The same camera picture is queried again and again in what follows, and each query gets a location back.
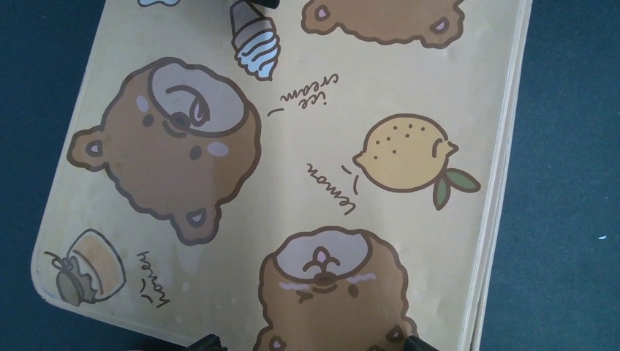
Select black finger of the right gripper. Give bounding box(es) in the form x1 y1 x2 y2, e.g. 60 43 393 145
249 0 280 9

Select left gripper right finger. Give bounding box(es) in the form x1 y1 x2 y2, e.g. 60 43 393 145
404 335 439 351

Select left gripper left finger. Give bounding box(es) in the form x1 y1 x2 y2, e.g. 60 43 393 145
186 334 228 351

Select clear plastic lid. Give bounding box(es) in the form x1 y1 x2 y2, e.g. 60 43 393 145
31 1 532 350

